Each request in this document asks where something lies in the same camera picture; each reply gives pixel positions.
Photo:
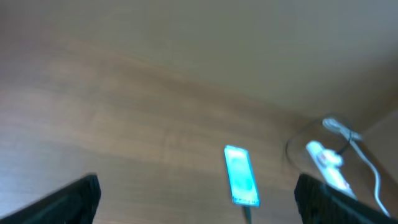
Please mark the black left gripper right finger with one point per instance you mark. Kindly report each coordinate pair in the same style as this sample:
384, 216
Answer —
318, 203

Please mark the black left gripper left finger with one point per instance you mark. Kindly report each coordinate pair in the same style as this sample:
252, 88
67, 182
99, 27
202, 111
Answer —
75, 203

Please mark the Galaxy S25 smartphone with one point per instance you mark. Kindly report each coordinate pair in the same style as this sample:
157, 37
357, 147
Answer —
241, 177

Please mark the white power strip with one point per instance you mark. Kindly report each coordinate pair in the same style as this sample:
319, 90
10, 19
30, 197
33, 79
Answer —
329, 163

